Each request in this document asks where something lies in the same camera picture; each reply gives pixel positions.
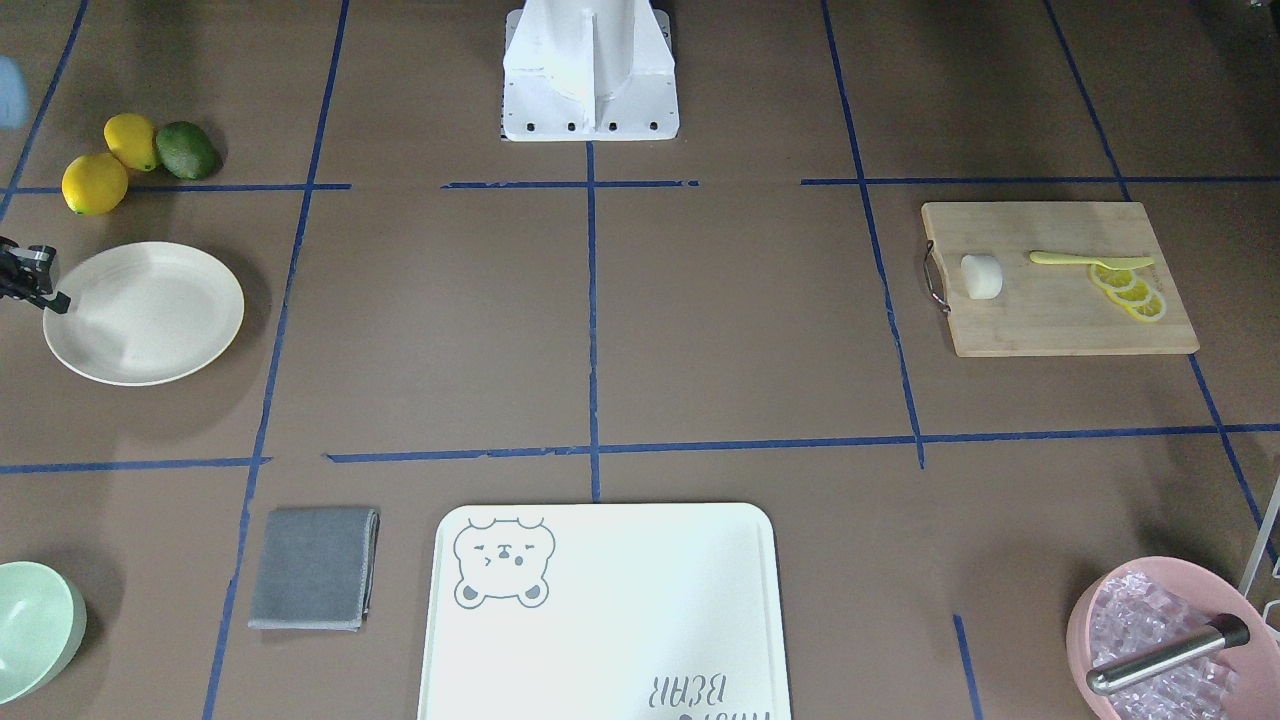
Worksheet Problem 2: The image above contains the yellow lemon back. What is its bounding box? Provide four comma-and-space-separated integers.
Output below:
102, 113, 160, 172

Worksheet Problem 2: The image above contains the yellow lemon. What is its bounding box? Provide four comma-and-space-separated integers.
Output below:
102, 113, 160, 172
61, 152, 129, 217

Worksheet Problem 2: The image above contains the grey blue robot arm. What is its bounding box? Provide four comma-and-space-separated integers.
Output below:
1, 56, 70, 315

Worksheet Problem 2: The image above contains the white bear tray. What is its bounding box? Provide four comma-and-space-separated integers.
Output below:
417, 502, 794, 719

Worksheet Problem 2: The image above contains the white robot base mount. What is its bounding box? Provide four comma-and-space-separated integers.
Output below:
500, 1, 680, 142

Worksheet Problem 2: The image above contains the wooden cutting board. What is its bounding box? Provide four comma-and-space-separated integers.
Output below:
922, 201, 1201, 357

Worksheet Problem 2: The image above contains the pink bowl with ice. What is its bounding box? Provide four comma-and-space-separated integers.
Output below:
1065, 556, 1279, 719

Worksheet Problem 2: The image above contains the yellow plastic knife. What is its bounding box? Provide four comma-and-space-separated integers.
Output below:
1027, 250, 1155, 272

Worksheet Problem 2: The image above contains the yellow lemon front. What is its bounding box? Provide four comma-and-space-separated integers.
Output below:
61, 152, 129, 217

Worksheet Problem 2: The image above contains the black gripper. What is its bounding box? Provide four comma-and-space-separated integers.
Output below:
1, 237, 70, 315

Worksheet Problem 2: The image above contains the grey folded cloth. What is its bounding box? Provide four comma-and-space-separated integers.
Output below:
247, 506, 380, 632

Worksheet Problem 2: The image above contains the steel ice scoop handle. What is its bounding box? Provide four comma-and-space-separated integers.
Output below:
1085, 612, 1251, 696

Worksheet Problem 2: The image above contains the mint green bowl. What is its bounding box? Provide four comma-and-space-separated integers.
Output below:
1, 561, 87, 705

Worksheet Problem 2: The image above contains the green avocado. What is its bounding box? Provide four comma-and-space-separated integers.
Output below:
155, 120, 221, 181

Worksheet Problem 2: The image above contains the cream round plate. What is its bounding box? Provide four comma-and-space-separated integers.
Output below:
44, 241, 244, 387

